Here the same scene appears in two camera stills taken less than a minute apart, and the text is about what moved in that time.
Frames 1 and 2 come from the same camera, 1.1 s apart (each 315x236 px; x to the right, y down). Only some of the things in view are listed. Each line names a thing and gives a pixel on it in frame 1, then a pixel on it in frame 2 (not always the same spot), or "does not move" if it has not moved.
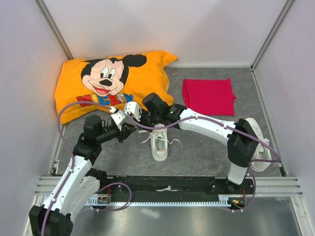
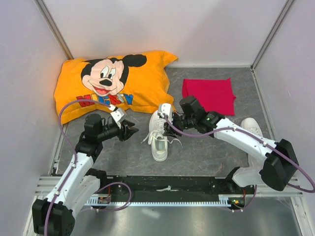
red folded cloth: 211,96 does not move
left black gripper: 129,129 does not move
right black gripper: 142,112 to 168,131
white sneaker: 159,141 does not move
